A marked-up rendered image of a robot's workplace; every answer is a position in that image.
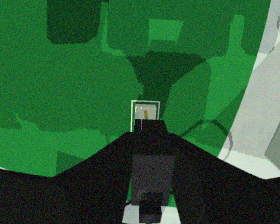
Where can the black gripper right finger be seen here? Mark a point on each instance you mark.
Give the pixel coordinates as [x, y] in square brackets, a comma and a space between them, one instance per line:
[210, 191]

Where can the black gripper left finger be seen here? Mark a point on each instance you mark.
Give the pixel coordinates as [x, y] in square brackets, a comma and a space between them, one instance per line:
[91, 192]

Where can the green circuit board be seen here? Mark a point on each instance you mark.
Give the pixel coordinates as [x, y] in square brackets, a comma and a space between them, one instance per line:
[75, 74]

